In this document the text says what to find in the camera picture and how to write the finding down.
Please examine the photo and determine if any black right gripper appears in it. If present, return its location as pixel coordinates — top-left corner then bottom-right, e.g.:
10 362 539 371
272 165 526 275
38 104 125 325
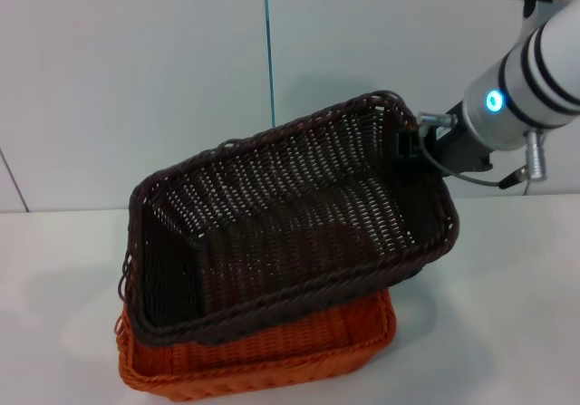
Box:
391 100 495 178

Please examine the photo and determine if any dark brown wicker basket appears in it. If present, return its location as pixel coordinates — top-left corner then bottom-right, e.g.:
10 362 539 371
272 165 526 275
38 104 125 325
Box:
118 89 460 348

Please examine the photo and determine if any orange wicker basket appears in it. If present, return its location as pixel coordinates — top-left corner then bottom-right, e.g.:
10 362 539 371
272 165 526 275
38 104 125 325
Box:
112 286 399 404

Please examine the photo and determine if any right gripper cable with connectors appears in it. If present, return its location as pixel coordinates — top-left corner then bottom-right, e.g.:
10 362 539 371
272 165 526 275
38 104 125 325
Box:
415 111 550 194

